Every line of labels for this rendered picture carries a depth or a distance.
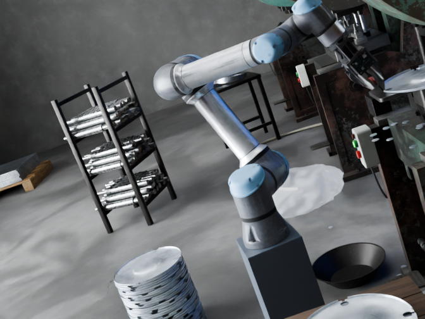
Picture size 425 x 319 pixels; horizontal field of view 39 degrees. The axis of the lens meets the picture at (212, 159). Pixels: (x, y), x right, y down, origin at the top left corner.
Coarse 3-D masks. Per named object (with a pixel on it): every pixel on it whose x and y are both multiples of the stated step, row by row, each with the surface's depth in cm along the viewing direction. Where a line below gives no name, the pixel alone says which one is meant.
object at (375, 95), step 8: (376, 96) 173; (384, 96) 170; (392, 96) 168; (416, 96) 176; (424, 96) 171; (416, 104) 179; (424, 104) 172; (416, 112) 179; (424, 112) 173; (424, 120) 176
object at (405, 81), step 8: (424, 64) 187; (400, 72) 187; (408, 72) 186; (416, 72) 183; (424, 72) 176; (392, 80) 183; (400, 80) 180; (408, 80) 176; (416, 80) 171; (424, 80) 169; (392, 88) 174; (400, 88) 171; (408, 88) 168; (416, 88) 163; (424, 88) 162
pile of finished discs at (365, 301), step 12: (336, 300) 155; (348, 300) 154; (360, 300) 152; (372, 300) 150; (384, 300) 149; (396, 300) 147; (324, 312) 153; (336, 312) 151; (348, 312) 149; (360, 312) 147; (372, 312) 146; (384, 312) 144; (396, 312) 142; (408, 312) 142
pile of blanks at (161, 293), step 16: (176, 272) 231; (128, 288) 230; (144, 288) 227; (160, 288) 227; (176, 288) 231; (192, 288) 240; (128, 304) 235; (144, 304) 229; (160, 304) 229; (176, 304) 231; (192, 304) 236
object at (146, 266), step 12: (156, 252) 251; (168, 252) 246; (180, 252) 241; (132, 264) 247; (144, 264) 241; (156, 264) 237; (168, 264) 234; (120, 276) 240; (132, 276) 235; (144, 276) 231; (156, 276) 226
